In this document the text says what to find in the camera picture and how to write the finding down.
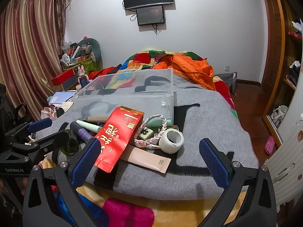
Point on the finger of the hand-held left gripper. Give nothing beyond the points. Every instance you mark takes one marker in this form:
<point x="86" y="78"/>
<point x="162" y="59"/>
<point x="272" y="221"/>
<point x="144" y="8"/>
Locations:
<point x="39" y="125"/>
<point x="55" y="140"/>

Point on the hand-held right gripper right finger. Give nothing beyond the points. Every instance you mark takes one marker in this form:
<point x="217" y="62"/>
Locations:
<point x="214" y="165"/>

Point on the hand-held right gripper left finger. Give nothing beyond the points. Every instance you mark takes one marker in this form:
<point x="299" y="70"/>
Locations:
<point x="84" y="164"/>

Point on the purple bottle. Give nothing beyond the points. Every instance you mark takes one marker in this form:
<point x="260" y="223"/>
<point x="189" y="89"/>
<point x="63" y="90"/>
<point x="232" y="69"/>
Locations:
<point x="81" y="131"/>

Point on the light green tube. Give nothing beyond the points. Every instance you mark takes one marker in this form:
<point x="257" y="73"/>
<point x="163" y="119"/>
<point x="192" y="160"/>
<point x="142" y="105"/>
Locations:
<point x="90" y="125"/>

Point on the red paper packet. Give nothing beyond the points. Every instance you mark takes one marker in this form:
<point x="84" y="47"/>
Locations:
<point x="118" y="137"/>

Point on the white tape roll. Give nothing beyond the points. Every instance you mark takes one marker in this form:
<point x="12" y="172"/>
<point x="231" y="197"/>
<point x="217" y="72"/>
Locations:
<point x="171" y="141"/>

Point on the pink cosmetic tube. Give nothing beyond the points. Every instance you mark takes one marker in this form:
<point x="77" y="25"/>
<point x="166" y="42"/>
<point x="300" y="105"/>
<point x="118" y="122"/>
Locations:
<point x="149" y="160"/>

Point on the clear plastic storage box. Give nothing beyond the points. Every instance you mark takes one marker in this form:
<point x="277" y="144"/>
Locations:
<point x="132" y="89"/>

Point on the pink floral pouch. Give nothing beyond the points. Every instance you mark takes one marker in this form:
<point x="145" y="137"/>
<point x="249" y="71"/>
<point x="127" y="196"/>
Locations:
<point x="48" y="113"/>

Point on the blue white notebook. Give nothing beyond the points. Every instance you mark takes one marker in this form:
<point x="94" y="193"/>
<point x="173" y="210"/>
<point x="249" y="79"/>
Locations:
<point x="61" y="97"/>

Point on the dark chair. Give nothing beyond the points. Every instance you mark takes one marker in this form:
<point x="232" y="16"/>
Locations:
<point x="9" y="104"/>

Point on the grey black blanket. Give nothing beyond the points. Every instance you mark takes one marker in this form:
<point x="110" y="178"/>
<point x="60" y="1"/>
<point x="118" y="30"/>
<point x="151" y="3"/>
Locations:
<point x="201" y="127"/>

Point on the brown cardboard tube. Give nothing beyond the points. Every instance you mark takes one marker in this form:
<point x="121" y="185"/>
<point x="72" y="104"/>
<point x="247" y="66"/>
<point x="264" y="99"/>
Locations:
<point x="97" y="118"/>

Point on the red flat box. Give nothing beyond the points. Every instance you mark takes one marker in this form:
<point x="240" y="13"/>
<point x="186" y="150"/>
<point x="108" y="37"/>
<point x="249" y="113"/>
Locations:
<point x="62" y="78"/>

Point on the brown cardboard piece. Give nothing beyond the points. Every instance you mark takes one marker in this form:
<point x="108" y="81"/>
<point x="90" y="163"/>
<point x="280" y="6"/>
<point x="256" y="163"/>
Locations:
<point x="175" y="128"/>

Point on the pink clog shoe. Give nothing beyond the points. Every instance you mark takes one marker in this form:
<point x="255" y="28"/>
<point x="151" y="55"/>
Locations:
<point x="269" y="145"/>

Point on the dark blue bottle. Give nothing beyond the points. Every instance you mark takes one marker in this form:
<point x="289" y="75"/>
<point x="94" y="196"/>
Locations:
<point x="84" y="82"/>

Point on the pink rabbit toy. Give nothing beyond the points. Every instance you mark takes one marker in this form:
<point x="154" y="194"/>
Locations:
<point x="82" y="72"/>

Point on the colourful printed bedsheet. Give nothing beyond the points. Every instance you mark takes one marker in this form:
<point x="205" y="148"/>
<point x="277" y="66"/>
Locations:
<point x="142" y="210"/>

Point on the striped brown curtain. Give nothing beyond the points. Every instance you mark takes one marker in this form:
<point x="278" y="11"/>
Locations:
<point x="26" y="52"/>

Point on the green cardboard box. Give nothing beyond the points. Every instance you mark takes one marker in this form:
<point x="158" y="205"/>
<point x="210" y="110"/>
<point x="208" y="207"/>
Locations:
<point x="88" y="65"/>

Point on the white bag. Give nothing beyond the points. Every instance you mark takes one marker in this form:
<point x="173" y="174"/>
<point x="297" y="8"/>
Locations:
<point x="279" y="114"/>

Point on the red cloth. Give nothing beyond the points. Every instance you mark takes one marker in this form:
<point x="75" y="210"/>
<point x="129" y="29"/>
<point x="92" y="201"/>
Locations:
<point x="104" y="72"/>

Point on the grey backpack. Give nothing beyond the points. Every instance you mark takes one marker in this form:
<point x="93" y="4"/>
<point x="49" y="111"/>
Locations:
<point x="224" y="80"/>

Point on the grey plush toy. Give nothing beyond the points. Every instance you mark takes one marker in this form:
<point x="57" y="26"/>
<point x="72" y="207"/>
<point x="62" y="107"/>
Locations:
<point x="91" y="45"/>

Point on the orange jacket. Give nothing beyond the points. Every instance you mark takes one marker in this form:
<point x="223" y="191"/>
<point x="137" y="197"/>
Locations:
<point x="189" y="68"/>

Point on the brown lace curtain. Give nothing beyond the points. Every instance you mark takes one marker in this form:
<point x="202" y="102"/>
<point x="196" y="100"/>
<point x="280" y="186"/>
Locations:
<point x="60" y="14"/>

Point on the colourful patchwork blanket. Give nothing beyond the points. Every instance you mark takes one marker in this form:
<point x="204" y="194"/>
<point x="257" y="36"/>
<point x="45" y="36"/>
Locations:
<point x="139" y="60"/>

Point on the wooden wardrobe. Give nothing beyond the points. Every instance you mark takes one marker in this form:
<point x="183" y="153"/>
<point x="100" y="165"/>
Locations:
<point x="274" y="63"/>

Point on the small black monitor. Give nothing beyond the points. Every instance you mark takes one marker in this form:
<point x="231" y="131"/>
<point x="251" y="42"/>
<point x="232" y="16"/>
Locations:
<point x="150" y="15"/>

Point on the white wall socket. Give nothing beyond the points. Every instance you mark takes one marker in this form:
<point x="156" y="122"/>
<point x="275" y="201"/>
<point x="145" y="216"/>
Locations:
<point x="226" y="68"/>

